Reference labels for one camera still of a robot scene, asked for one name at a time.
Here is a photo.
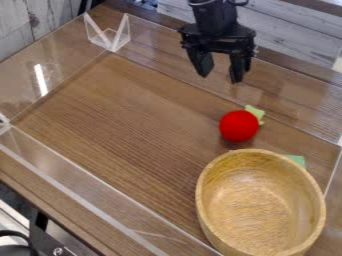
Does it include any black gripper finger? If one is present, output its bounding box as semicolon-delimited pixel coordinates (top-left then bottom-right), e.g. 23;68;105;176
229;51;254;84
186;48;214;78

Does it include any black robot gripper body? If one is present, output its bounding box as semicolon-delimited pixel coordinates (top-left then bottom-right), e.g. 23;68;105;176
177;1;260;56

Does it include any red felt strawberry toy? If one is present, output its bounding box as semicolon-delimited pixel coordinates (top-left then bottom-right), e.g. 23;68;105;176
220;105;266;142

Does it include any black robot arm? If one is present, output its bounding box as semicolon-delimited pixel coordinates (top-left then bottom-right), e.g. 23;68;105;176
178;0;257;84

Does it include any green felt piece behind bowl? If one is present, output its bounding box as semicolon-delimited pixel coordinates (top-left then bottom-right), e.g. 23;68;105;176
283;154;307;168

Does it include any wooden oval bowl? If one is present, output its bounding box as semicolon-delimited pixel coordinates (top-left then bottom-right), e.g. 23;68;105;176
196;149;327;256

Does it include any clear acrylic tray enclosure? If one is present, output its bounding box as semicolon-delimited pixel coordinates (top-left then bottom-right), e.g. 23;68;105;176
0;7;342;256

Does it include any black table clamp bracket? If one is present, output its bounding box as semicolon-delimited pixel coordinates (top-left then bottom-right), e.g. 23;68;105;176
30;211;77;256

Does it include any black cable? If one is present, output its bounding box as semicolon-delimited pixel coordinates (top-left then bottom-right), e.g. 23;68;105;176
0;229;39;256

